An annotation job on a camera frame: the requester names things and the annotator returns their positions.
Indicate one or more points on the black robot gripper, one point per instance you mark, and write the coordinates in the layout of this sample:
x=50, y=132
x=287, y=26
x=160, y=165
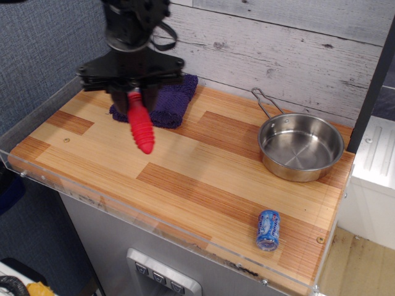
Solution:
x=120, y=72

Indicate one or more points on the red handled metal spoon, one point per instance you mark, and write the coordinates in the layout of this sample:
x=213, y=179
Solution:
x=140, y=122

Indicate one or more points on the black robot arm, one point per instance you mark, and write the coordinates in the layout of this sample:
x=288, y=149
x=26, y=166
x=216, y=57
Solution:
x=138, y=39

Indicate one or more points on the silver steel pot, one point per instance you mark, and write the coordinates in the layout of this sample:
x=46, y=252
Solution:
x=296, y=147

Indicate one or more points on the folded purple towel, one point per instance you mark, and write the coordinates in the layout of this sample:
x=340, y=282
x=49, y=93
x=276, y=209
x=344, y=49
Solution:
x=173, y=100

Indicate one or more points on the clear acrylic table guard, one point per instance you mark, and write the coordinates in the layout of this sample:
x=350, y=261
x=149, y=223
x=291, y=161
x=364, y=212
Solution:
x=204, y=180

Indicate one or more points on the silver toy fridge cabinet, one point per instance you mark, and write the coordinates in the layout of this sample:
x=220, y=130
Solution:
x=148, y=253

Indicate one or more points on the silver dispenser button panel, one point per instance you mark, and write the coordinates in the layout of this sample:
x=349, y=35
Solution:
x=162, y=274

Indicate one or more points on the blue gum bottle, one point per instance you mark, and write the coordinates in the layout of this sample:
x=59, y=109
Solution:
x=268, y=230

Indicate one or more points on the yellow object bottom left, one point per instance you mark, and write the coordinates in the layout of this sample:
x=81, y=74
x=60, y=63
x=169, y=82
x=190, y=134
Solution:
x=39, y=289

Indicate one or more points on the white appliance at right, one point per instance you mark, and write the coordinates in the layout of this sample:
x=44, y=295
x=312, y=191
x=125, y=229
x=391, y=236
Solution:
x=367, y=209

